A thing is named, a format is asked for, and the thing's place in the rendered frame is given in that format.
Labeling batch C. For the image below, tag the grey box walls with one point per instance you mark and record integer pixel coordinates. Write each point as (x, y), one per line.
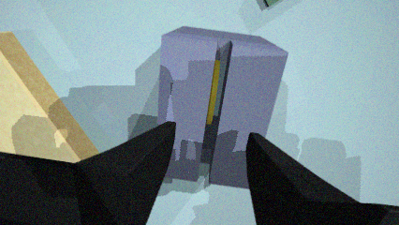
(222, 51)

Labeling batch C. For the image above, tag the thin gold disc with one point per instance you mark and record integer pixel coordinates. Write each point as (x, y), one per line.
(212, 98)

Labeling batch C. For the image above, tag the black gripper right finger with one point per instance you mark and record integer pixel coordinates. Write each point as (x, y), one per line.
(284, 192)

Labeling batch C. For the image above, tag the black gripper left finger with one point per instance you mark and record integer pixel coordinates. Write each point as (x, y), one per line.
(116, 187)

